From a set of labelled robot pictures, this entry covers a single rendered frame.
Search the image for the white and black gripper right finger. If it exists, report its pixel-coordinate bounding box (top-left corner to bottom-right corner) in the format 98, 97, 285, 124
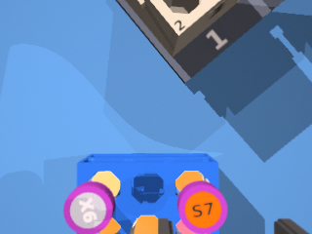
274, 218, 309, 234

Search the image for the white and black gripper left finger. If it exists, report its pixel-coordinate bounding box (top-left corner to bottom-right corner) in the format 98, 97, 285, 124
158, 217, 175, 234

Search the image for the blue bench mat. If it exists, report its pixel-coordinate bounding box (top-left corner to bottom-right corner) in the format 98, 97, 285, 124
0, 0, 312, 234

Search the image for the blue tube rack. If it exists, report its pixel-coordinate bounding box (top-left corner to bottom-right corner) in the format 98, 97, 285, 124
77, 153, 218, 234

